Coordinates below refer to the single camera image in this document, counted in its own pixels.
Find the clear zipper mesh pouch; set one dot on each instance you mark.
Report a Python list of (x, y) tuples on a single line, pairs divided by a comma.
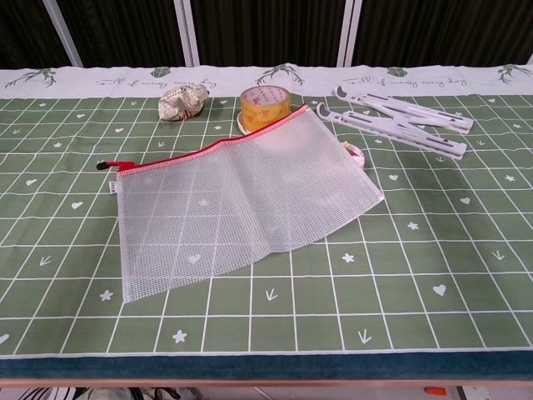
[(233, 196)]

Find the yellow packing tape roll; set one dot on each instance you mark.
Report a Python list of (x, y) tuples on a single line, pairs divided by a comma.
[(262, 106)]

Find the small round pink tin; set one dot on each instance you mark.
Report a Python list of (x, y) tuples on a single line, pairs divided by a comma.
[(356, 154)]

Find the crumpled paper wrapper ball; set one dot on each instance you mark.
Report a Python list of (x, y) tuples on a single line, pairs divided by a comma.
[(183, 104)]

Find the white folding laptop stand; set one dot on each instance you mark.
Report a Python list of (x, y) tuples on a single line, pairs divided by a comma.
[(399, 121)]

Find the green checked tablecloth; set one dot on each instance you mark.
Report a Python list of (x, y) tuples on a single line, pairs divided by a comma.
[(416, 250)]

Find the white partition post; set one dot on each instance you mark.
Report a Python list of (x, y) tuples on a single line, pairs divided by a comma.
[(62, 33), (350, 33), (185, 33)]

